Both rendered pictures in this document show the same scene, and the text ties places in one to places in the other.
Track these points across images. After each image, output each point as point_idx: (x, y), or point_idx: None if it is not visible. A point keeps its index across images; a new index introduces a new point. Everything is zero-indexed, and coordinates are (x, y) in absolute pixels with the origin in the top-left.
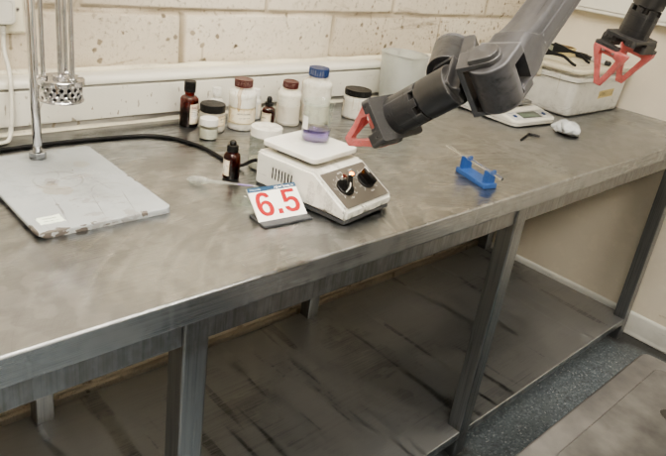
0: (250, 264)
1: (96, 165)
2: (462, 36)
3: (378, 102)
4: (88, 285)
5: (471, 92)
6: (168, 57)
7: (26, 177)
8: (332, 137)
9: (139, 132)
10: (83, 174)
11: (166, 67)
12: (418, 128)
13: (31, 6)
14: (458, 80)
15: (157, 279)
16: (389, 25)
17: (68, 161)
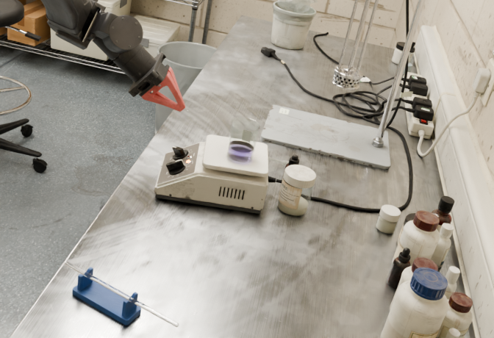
0: (179, 123)
1: (348, 151)
2: (120, 15)
3: (156, 57)
4: (219, 96)
5: (89, 29)
6: None
7: (345, 129)
8: (331, 311)
9: (422, 208)
10: (334, 141)
11: (493, 203)
12: (131, 88)
13: (404, 44)
14: None
15: (202, 105)
16: None
17: (363, 148)
